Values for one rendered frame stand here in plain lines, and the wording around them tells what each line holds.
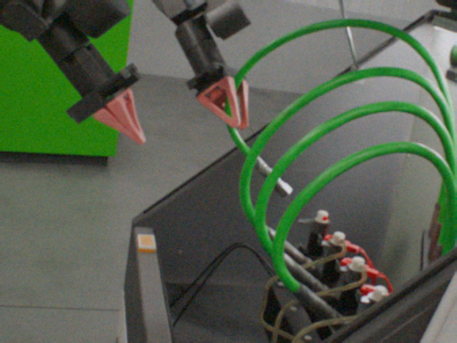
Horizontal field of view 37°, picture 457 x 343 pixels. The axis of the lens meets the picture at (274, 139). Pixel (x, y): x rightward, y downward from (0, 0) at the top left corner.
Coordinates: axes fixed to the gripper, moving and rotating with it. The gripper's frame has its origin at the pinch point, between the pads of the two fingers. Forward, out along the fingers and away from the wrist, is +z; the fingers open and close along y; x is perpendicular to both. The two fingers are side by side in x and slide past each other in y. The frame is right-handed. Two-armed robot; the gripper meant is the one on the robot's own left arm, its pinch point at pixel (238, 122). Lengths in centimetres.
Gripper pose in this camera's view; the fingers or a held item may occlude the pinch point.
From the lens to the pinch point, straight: 113.7
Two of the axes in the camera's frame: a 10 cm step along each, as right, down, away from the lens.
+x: -7.9, 5.3, 3.2
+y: 4.2, 0.8, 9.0
